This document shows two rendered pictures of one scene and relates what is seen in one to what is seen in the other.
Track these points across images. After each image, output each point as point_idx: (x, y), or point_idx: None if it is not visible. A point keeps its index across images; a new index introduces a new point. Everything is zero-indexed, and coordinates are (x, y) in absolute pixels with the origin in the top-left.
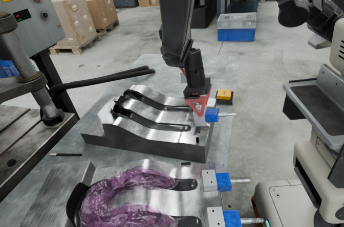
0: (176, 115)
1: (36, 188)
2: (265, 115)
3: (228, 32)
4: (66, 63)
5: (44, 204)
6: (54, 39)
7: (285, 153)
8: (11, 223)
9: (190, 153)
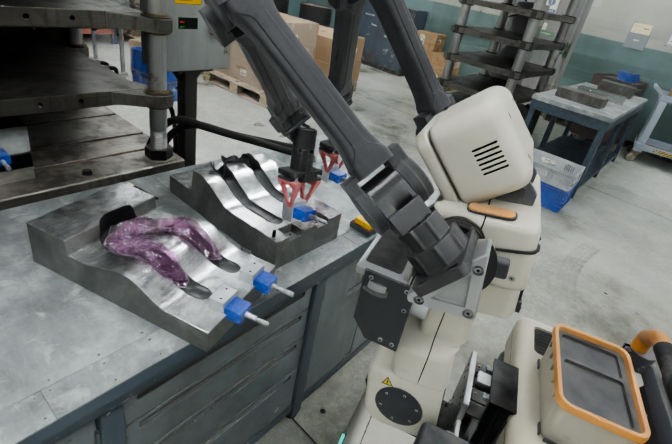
0: (280, 206)
1: None
2: (480, 329)
3: None
4: (240, 111)
5: (88, 205)
6: (212, 63)
7: None
8: None
9: (262, 247)
